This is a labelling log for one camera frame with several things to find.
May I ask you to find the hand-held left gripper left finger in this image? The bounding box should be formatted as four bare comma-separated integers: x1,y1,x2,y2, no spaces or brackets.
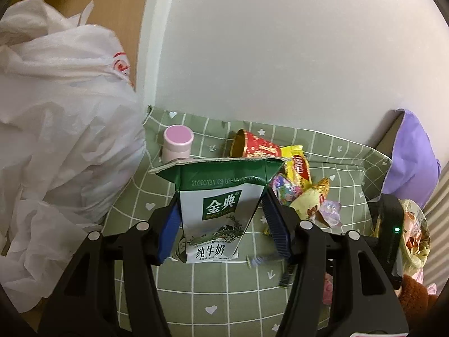
38,195,182,337

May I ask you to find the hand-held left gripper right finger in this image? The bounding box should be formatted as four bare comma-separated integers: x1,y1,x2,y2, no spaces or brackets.
261,188,411,337

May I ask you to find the green and white milk carton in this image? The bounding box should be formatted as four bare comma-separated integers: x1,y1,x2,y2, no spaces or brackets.
148,157,286,264

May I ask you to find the white plastic bag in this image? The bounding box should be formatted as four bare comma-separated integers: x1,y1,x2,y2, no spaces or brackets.
0,0,148,313

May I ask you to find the yellow plastic bag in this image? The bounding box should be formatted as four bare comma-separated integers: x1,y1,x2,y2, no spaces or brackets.
396,198,432,278

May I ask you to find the pink cartoon snack packet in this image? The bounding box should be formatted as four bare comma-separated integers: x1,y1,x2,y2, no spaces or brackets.
269,173,304,206

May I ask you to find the pale gold candy wrapper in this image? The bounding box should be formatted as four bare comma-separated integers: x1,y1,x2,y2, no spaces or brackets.
290,177,330,223

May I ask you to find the striped cloth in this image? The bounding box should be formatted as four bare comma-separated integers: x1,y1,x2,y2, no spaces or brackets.
423,165,449,225

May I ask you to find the clear purple candy wrapper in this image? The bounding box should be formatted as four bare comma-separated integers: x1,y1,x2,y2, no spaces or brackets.
317,198,342,228

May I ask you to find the purple pillow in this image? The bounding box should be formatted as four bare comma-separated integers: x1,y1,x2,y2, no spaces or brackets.
381,109,442,209

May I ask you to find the yellow snack wrapper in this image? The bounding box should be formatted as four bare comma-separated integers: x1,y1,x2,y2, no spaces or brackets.
280,145,313,192

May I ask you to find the brown plush toy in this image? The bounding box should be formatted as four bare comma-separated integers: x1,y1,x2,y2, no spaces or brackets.
398,274,439,324

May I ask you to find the green checked bedsheet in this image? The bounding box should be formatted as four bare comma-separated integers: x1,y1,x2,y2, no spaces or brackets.
102,104,393,337

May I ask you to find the red paper cup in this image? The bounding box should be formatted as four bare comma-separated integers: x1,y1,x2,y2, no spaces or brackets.
230,129,283,160

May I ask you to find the pink lidded bottle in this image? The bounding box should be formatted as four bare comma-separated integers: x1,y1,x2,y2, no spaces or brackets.
161,125,194,164

